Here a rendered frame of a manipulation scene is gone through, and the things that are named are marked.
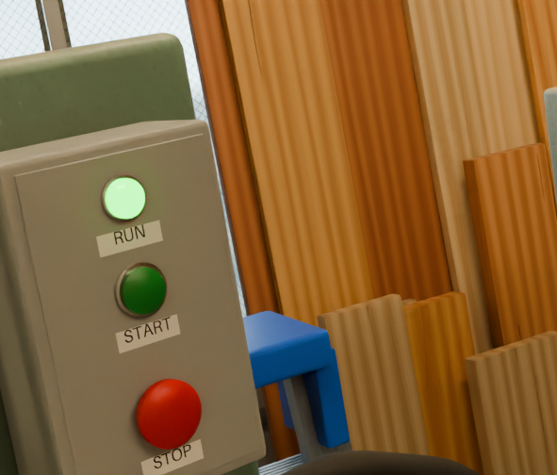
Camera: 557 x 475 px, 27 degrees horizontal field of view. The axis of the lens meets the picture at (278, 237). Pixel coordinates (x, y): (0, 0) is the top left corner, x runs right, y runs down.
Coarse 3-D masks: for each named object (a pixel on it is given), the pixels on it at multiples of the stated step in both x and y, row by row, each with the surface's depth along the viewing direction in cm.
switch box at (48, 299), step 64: (128, 128) 53; (192, 128) 51; (0, 192) 46; (64, 192) 47; (192, 192) 51; (0, 256) 48; (64, 256) 47; (128, 256) 49; (192, 256) 51; (0, 320) 50; (64, 320) 48; (128, 320) 49; (192, 320) 51; (0, 384) 52; (64, 384) 48; (128, 384) 49; (192, 384) 51; (64, 448) 48; (128, 448) 50; (256, 448) 53
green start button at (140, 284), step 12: (132, 264) 49; (144, 264) 49; (120, 276) 49; (132, 276) 49; (144, 276) 49; (156, 276) 49; (120, 288) 49; (132, 288) 49; (144, 288) 49; (156, 288) 49; (120, 300) 49; (132, 300) 49; (144, 300) 49; (156, 300) 49; (132, 312) 49; (144, 312) 49
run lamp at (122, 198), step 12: (108, 180) 48; (120, 180) 48; (132, 180) 48; (108, 192) 48; (120, 192) 48; (132, 192) 48; (144, 192) 49; (108, 204) 48; (120, 204) 48; (132, 204) 48; (144, 204) 49; (108, 216) 48; (120, 216) 48; (132, 216) 49
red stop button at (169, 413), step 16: (160, 384) 50; (176, 384) 50; (144, 400) 49; (160, 400) 49; (176, 400) 50; (192, 400) 50; (144, 416) 49; (160, 416) 49; (176, 416) 50; (192, 416) 50; (144, 432) 49; (160, 432) 49; (176, 432) 50; (192, 432) 50; (160, 448) 50
